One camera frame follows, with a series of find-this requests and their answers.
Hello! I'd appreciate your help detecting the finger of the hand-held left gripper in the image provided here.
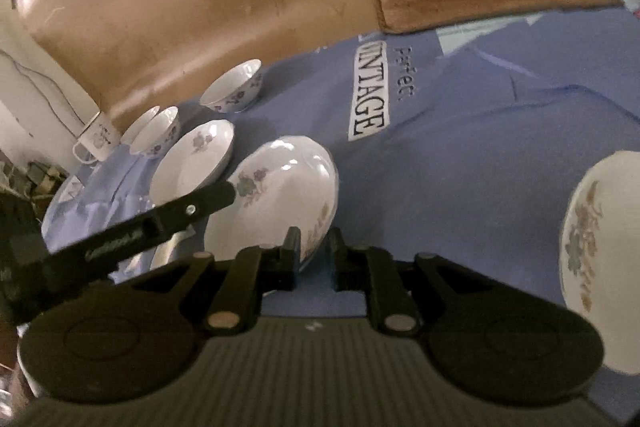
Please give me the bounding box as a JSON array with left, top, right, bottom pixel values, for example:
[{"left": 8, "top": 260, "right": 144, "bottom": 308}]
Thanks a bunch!
[{"left": 47, "top": 181, "right": 237, "bottom": 278}]

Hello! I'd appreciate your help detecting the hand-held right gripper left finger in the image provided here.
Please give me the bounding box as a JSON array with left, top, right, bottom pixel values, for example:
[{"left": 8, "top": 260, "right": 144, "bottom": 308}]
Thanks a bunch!
[{"left": 129, "top": 227, "right": 303, "bottom": 338}]

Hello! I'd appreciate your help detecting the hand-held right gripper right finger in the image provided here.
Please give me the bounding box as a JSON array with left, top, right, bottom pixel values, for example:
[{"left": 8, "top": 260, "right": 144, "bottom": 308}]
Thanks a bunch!
[{"left": 326, "top": 227, "right": 507, "bottom": 337}]

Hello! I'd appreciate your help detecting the large white floral plate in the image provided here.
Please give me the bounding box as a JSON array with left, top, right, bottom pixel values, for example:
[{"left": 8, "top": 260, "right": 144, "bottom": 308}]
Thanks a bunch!
[{"left": 204, "top": 135, "right": 340, "bottom": 279}]

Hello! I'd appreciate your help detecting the white floral deep plate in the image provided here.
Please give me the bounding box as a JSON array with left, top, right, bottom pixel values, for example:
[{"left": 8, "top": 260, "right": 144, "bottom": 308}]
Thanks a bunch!
[{"left": 149, "top": 119, "right": 236, "bottom": 209}]

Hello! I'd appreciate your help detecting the small white floral bowl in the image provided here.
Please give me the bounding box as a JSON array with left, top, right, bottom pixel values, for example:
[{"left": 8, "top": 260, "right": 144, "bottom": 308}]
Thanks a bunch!
[{"left": 131, "top": 106, "right": 181, "bottom": 159}]

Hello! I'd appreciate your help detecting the small white saucer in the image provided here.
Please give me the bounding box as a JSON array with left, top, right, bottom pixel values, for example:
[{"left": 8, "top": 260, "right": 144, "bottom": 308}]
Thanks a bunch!
[{"left": 121, "top": 105, "right": 161, "bottom": 146}]

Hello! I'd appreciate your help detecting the blue printed blanket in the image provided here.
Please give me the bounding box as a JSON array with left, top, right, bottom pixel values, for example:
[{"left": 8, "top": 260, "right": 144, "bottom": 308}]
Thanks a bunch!
[{"left": 40, "top": 7, "right": 640, "bottom": 323}]

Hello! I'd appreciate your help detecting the white floral oval plate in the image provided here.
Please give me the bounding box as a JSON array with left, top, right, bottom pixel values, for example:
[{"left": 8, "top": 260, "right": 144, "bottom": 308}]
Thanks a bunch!
[{"left": 558, "top": 150, "right": 640, "bottom": 377}]

